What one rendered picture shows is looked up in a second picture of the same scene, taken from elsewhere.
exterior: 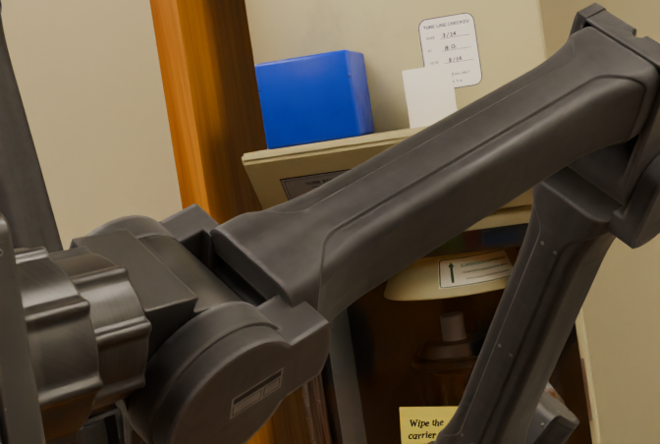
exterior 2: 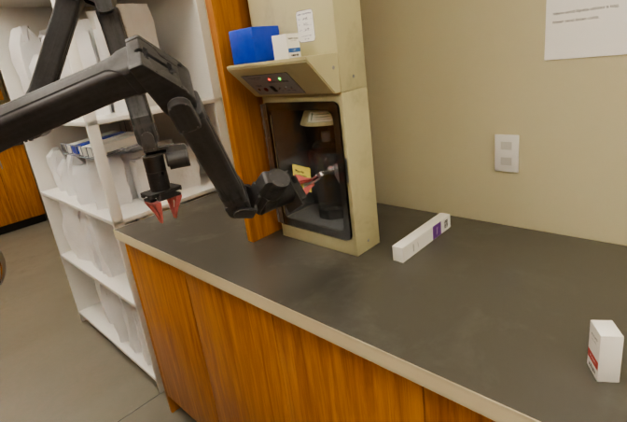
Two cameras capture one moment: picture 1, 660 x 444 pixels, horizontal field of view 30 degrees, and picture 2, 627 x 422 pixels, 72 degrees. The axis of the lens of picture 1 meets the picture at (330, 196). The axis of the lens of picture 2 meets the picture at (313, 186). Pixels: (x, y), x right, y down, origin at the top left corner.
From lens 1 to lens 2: 0.85 m
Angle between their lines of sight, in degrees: 36
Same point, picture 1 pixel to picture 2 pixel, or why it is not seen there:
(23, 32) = not seen: hidden behind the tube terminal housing
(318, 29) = (267, 15)
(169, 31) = (211, 17)
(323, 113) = (245, 52)
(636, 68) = (121, 66)
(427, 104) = (279, 50)
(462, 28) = (309, 16)
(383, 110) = not seen: hidden behind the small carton
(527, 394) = (215, 175)
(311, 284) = not seen: outside the picture
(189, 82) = (217, 36)
